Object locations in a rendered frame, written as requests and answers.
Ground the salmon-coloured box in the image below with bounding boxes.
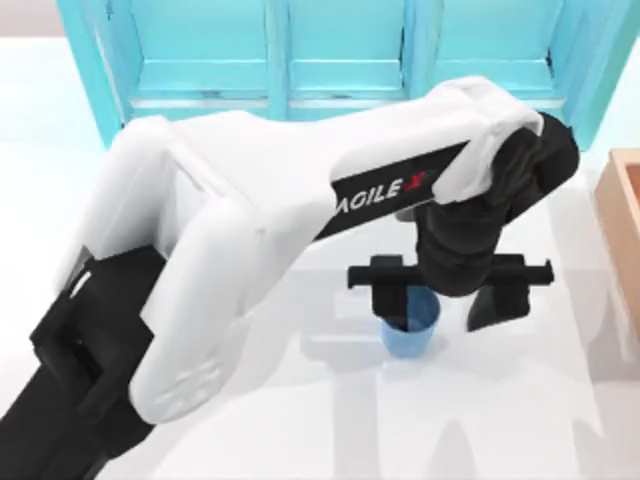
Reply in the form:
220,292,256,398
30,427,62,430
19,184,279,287
592,147,640,347

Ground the blue cup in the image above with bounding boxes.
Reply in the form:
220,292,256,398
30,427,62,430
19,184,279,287
378,291,442,359

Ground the light blue rack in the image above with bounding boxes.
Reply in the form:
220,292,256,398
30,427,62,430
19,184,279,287
53,0,602,152

